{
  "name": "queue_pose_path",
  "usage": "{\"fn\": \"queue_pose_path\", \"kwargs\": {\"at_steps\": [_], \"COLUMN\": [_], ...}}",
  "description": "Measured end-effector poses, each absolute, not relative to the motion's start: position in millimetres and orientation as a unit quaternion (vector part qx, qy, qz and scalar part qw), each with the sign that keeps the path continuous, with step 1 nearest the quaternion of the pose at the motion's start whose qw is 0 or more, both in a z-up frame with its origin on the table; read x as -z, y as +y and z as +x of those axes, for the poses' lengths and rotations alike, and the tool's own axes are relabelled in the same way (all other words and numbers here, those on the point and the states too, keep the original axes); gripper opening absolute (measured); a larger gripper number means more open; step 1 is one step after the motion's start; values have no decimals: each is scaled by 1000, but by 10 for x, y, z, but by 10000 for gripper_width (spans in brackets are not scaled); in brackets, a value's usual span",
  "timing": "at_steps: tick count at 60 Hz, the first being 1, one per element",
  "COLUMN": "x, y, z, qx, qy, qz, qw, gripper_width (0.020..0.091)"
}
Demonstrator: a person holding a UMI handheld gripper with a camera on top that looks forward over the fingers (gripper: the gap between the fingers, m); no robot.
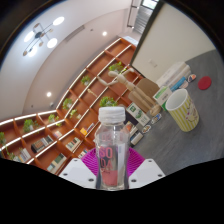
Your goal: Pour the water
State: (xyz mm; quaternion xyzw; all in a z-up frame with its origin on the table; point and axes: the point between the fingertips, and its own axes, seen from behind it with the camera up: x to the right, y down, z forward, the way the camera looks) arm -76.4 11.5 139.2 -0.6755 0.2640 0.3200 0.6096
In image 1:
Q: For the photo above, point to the tall green white carton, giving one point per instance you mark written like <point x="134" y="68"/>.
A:
<point x="137" y="113"/>

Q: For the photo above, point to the black book with white end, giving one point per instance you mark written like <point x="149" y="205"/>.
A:
<point x="136" y="138"/>

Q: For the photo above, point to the flat round red coaster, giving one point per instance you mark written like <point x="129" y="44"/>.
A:
<point x="204" y="83"/>

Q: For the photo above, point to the round printed badge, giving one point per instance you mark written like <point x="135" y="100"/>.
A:
<point x="156" y="118"/>
<point x="192" y="78"/>
<point x="146" y="129"/>

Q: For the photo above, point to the clear bottle with pink label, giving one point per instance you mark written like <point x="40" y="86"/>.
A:
<point x="111" y="140"/>

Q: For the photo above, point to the ceiling air vent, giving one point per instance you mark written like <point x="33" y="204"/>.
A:
<point x="75" y="33"/>

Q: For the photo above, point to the wooden artist mannequin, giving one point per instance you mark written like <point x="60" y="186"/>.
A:
<point x="133" y="90"/>

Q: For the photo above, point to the book with orange cover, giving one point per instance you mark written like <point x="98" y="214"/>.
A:
<point x="129" y="126"/>

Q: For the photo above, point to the brown wooden shelf unit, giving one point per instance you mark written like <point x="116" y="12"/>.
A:
<point x="83" y="110"/>

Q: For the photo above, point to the grey curtain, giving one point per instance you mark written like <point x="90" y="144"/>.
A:
<point x="143" y="18"/>

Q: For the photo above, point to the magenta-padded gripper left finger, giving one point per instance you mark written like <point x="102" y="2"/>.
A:
<point x="78" y="171"/>

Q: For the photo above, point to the white light switch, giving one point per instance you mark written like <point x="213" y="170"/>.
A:
<point x="153" y="63"/>

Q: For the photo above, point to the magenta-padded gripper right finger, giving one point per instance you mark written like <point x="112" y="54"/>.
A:
<point x="146" y="171"/>

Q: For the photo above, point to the recessed ceiling lights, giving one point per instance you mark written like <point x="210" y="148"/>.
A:
<point x="49" y="94"/>

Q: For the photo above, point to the blue white flat box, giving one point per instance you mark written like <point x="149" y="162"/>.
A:
<point x="178" y="84"/>

